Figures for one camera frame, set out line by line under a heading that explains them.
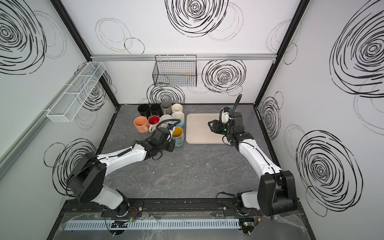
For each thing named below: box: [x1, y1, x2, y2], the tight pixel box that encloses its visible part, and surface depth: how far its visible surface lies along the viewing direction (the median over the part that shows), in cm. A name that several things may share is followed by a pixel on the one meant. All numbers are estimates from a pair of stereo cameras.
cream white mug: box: [148, 115, 160, 133], surface depth 104 cm
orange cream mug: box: [133, 116, 149, 133], surface depth 101 cm
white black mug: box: [137, 104, 151, 119], surface depth 107 cm
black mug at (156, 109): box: [150, 103, 163, 116], surface depth 107 cm
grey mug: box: [160, 101, 173, 115], surface depth 107 cm
